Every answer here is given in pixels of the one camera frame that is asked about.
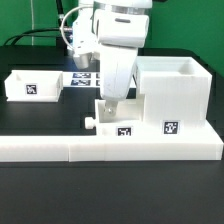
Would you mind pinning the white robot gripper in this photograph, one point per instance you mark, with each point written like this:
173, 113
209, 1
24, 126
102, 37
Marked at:
117, 66

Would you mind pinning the white front drawer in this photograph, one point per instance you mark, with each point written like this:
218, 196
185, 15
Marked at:
125, 120

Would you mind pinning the white drawer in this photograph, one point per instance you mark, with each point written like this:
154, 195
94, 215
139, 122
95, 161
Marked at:
34, 85
125, 120

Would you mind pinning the white drawer cabinet box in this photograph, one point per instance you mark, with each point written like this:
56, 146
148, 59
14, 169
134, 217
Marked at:
172, 89

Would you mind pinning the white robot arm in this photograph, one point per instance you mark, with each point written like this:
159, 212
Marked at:
112, 32

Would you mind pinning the white rear drawer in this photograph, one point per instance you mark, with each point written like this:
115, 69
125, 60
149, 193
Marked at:
34, 85

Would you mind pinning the white marker sheet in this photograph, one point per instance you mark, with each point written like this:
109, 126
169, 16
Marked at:
81, 79

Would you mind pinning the white L-shaped fence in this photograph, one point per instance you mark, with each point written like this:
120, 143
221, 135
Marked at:
173, 141

